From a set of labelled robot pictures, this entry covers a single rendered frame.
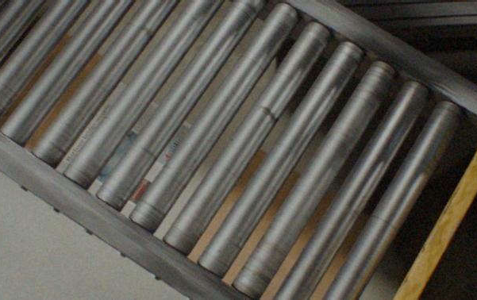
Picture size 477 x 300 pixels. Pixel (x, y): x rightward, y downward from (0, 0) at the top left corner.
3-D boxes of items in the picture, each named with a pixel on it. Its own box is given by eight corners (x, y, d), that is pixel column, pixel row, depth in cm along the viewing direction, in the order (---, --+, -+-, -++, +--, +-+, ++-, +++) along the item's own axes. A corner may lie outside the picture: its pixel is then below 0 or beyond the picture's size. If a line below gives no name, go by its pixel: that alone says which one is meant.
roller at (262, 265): (391, 75, 118) (406, 71, 113) (247, 306, 107) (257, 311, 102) (371, 58, 117) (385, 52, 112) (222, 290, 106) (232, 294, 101)
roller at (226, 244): (357, 55, 119) (374, 52, 114) (210, 282, 108) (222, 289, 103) (338, 37, 117) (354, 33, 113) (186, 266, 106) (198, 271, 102)
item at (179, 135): (213, 139, 191) (213, 138, 190) (155, 223, 185) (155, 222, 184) (108, 73, 196) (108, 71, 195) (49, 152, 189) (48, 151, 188)
